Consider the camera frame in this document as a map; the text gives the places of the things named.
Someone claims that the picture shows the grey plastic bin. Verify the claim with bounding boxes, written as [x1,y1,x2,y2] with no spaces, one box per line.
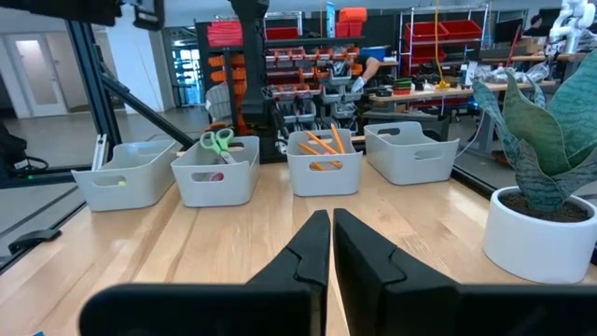
[285,128,365,198]
[363,120,461,186]
[170,134,261,208]
[71,139,181,213]

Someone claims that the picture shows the white humanoid robot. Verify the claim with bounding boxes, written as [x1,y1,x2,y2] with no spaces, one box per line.
[545,0,597,55]

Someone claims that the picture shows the green plant in white pot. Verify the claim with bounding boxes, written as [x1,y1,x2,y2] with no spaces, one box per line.
[471,49,597,286]

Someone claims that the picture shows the white door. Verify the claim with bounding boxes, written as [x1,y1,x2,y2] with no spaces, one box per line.
[7,32,69,119]

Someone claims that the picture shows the person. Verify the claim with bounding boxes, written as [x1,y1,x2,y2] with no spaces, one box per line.
[349,55,382,94]
[522,13,545,38]

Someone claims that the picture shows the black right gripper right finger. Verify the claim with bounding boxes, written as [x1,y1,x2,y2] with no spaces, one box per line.
[332,207,597,336]

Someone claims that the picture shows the green scissors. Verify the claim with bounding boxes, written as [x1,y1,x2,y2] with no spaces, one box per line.
[199,128,240,165]

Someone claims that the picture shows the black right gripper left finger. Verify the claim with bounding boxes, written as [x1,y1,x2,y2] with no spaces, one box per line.
[77,209,332,336]

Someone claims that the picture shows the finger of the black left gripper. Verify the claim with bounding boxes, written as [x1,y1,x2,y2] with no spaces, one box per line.
[132,0,166,32]

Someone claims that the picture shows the metal rack with red bins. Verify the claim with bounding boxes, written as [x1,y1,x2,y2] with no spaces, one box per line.
[398,3,491,78]

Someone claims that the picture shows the black bag with cable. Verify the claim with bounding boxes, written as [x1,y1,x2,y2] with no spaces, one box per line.
[0,123,50,180]

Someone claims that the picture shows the yellow background hanging cable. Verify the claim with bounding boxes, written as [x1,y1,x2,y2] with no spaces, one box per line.
[433,0,451,91]

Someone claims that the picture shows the white metal bracket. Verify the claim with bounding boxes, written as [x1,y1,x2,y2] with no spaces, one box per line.
[91,133,109,172]

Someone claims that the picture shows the black shelf with orange bins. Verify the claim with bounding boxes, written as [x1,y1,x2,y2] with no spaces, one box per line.
[194,11,366,141]

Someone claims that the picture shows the wooden background work table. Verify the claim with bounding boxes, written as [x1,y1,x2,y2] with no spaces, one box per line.
[363,78,561,158]

